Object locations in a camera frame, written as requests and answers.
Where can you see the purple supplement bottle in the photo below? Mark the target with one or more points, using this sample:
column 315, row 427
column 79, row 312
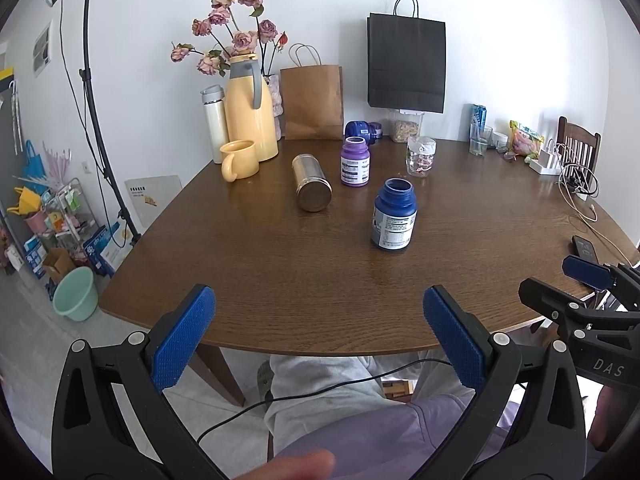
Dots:
column 355, row 165

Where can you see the green plastic bucket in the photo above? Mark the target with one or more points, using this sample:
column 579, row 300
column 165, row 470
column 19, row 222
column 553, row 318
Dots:
column 75, row 294

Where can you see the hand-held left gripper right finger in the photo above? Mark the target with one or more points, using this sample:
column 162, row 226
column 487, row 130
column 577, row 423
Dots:
column 456, row 342

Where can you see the drinking glass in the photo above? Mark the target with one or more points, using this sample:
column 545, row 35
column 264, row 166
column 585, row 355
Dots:
column 480, row 141

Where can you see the small purple lid jar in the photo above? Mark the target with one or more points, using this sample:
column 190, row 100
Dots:
column 376, row 130

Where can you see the cardboard box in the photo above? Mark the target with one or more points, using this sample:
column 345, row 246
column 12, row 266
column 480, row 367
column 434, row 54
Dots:
column 59, row 262

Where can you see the clear plastic jar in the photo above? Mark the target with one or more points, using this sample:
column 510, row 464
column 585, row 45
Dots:
column 421, row 156

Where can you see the blue and white box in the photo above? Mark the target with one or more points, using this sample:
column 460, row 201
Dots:
column 34, row 257
column 104, row 254

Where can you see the wooden table leg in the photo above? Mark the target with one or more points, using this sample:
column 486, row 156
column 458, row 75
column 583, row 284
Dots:
column 220, row 375

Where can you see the stainless steel cup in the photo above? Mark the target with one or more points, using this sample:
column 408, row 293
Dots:
column 311, row 184

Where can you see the clear cereal container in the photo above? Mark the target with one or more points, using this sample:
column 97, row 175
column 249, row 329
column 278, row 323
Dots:
column 405, row 126

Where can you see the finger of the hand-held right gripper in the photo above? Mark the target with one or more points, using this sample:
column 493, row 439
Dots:
column 586, row 271
column 547, row 300

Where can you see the dark blue supplement bottle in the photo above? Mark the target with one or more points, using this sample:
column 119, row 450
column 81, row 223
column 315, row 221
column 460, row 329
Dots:
column 394, row 217

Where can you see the yellow thermos jug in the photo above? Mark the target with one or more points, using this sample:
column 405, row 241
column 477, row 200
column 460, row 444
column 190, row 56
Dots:
column 250, row 115

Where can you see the black paper bag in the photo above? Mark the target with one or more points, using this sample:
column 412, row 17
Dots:
column 406, row 60

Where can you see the patterned vase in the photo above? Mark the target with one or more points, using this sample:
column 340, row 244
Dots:
column 275, row 102

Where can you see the blue drink can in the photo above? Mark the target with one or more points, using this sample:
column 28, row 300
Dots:
column 478, row 116

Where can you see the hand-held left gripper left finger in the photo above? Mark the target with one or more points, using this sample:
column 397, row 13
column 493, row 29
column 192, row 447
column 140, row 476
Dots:
column 182, row 342

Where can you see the black lamp stand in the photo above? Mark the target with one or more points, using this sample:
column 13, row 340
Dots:
column 95, row 110

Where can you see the lavender shirt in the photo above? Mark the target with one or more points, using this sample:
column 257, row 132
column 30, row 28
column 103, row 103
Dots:
column 380, row 440

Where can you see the brown paper bag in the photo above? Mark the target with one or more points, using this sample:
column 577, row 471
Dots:
column 311, row 102

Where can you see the pink rose bouquet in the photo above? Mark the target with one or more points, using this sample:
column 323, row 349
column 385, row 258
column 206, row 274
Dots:
column 240, row 40

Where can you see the white board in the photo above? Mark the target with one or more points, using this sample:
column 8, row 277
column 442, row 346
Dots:
column 152, row 199

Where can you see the black smartphone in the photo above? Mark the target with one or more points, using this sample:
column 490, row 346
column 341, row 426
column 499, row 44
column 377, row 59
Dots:
column 585, row 249

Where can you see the blue round jar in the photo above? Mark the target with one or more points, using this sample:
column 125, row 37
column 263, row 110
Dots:
column 358, row 129

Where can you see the person's right forearm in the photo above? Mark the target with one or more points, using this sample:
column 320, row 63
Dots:
column 607, row 415

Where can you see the white bottle with grey lid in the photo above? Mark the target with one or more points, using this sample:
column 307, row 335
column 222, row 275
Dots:
column 214, row 125

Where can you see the blue tote bag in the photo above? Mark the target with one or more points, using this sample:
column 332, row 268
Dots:
column 32, row 164

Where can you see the light grey pants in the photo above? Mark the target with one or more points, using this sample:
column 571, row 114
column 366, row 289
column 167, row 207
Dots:
column 320, row 385

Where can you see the colourful snack packet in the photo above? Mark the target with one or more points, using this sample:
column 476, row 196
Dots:
column 525, row 141

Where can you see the wooden chair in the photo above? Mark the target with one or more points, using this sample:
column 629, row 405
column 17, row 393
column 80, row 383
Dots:
column 579, row 142

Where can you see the person's left hand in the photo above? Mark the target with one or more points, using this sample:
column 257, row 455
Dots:
column 285, row 466

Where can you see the white charger block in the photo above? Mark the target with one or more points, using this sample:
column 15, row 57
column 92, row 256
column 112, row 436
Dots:
column 546, row 162

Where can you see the yellow mug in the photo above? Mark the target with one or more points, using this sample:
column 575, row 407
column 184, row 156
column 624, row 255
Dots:
column 240, row 160

